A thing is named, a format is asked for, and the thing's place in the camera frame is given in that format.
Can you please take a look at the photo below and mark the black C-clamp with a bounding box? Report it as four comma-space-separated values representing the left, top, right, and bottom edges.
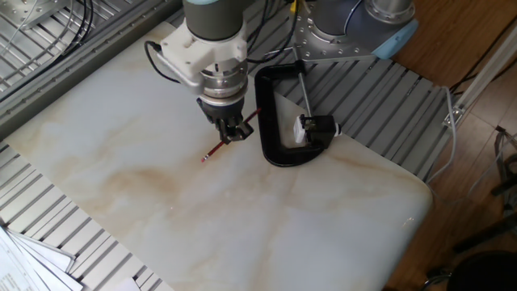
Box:
254, 60, 326, 168

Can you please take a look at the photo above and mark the stack of printed papers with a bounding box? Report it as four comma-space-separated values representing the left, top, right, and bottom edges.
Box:
0, 226, 84, 291

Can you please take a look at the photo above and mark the grey aluminium table rail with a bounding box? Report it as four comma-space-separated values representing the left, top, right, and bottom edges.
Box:
0, 0, 183, 138

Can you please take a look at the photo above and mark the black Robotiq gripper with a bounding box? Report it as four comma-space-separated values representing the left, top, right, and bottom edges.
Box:
197, 95, 255, 146

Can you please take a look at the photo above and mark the marble pattern board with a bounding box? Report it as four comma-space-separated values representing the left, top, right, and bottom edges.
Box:
3, 19, 434, 291

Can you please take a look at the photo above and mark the red pencil with eraser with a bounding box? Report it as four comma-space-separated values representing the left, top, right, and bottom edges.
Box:
200, 108, 263, 163

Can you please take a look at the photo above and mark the black gripper cable bundle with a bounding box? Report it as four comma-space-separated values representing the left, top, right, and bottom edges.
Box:
144, 0, 302, 86

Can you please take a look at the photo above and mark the single white paper sheet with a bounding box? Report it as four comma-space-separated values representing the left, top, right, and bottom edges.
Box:
112, 276, 141, 291

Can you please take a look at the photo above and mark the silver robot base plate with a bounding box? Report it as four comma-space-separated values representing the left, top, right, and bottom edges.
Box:
292, 23, 379, 64

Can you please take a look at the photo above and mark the silver perforated plate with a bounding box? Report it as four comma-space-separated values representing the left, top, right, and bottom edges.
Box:
0, 0, 69, 32

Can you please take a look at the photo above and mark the white cable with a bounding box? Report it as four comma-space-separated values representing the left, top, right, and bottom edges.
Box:
423, 86, 460, 187

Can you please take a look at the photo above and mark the black cable pair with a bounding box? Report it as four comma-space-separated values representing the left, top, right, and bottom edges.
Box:
60, 0, 96, 56

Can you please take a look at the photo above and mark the aluminium profile with bracket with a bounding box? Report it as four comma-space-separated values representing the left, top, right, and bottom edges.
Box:
442, 23, 517, 126

